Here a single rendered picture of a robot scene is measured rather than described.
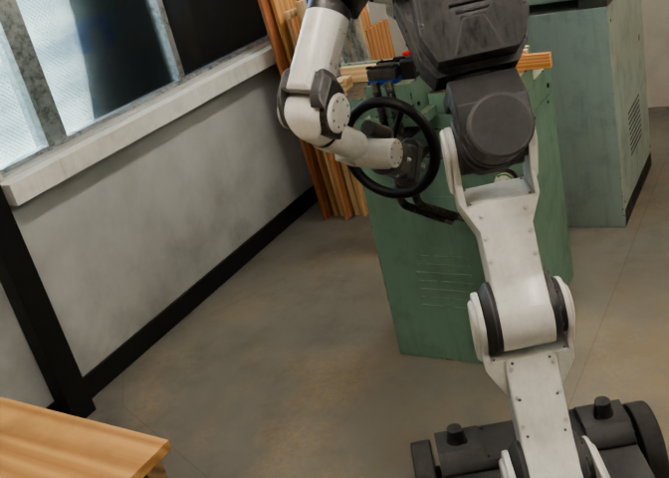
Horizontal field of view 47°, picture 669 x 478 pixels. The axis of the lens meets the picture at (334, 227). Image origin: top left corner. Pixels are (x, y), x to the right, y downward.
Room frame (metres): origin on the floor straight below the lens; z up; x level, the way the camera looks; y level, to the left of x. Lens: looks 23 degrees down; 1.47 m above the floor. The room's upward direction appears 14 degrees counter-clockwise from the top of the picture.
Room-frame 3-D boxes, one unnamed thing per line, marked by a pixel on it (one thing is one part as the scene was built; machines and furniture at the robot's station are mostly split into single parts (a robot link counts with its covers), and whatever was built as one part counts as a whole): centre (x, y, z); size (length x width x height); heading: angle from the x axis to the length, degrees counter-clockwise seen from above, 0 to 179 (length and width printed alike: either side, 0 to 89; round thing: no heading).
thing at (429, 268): (2.34, -0.46, 0.35); 0.58 x 0.45 x 0.71; 145
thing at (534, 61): (2.19, -0.45, 0.92); 0.54 x 0.02 x 0.04; 55
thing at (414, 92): (2.09, -0.26, 0.91); 0.15 x 0.14 x 0.09; 55
